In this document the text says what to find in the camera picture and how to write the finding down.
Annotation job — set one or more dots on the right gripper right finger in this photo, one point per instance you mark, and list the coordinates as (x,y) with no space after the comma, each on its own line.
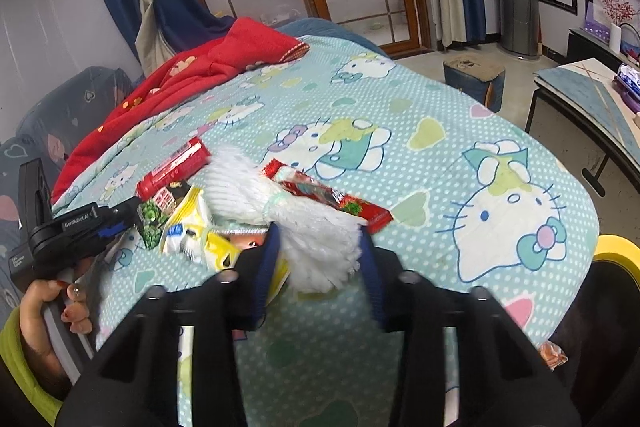
(503,381)

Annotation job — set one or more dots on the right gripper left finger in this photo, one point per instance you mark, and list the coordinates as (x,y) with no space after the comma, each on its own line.
(133,379)

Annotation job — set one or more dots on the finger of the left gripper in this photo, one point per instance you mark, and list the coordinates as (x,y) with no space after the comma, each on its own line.
(112,230)

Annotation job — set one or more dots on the yellow white snack packet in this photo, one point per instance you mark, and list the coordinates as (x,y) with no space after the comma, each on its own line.
(190,231)

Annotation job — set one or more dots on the red snack bar wrapper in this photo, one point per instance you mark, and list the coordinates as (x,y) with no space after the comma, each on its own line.
(299,184)

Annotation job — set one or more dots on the white foam fruit net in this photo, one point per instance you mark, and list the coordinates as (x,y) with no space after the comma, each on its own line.
(320,244)

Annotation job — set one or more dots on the red cylindrical bottle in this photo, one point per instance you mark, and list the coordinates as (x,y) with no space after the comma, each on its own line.
(181,165)

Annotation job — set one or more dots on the green sleeve forearm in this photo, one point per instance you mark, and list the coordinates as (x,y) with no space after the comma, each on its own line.
(23,401)

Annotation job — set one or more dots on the yellow rimmed trash bin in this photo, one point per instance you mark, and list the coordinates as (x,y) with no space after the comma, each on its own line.
(597,343)

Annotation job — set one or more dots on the person's left hand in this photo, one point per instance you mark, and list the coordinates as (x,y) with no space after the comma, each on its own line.
(37,345)

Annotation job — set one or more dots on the dark sofa cushion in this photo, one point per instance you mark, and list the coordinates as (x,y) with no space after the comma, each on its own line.
(50,131)

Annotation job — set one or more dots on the hello kitty teal quilt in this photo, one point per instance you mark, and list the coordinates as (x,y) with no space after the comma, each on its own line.
(475,201)

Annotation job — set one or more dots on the red blanket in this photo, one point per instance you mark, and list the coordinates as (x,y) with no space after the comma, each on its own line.
(247,44)

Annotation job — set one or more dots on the marble top coffee table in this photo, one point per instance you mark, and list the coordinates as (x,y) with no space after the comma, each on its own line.
(574,114)

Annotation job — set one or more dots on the small blue storage stool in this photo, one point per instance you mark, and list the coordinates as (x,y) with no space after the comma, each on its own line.
(478,76)

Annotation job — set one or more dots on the purple cloth bag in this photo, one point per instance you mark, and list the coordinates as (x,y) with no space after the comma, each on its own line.
(630,99)

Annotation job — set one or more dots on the tissue pack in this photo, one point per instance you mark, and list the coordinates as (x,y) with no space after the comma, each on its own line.
(629,76)

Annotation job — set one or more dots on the black tv cabinet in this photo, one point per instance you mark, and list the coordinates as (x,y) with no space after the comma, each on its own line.
(581,46)

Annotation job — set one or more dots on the white vase red flowers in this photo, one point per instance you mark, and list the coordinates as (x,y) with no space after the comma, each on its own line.
(619,13)

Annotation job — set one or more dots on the purple box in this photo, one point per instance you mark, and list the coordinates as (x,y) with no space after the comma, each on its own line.
(596,23)

